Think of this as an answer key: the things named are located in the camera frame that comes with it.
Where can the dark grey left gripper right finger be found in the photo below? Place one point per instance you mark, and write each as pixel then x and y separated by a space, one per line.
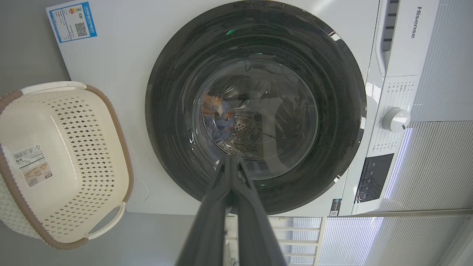
pixel 255 232

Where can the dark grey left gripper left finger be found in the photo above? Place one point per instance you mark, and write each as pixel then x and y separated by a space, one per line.
pixel 207 229

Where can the blue bear-print pyjama clothes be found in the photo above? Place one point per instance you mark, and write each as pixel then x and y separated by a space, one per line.
pixel 218 118

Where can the dark round washer door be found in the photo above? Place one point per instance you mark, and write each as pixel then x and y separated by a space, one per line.
pixel 170 92

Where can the cream perforated laundry basket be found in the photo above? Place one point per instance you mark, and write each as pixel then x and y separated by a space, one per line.
pixel 63 129

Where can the white front-load washing machine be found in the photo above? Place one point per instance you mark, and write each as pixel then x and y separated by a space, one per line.
pixel 122 74

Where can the white basket product sticker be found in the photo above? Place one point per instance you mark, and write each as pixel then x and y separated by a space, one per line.
pixel 33 166

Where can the white metal railing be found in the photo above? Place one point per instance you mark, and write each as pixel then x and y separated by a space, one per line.
pixel 317 240

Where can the round white filter cover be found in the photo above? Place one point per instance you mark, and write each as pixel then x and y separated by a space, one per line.
pixel 142 188

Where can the perforated steel washer drum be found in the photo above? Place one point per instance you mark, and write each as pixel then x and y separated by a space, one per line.
pixel 251 136

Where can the black control display panel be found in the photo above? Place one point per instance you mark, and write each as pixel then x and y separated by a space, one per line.
pixel 373 179

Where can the white round control knob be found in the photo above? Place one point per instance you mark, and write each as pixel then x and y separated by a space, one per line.
pixel 396 120

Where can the blue energy label sticker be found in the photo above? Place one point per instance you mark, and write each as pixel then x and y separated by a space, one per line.
pixel 73 22

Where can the white detergent drawer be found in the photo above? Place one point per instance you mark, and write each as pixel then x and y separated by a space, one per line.
pixel 410 37

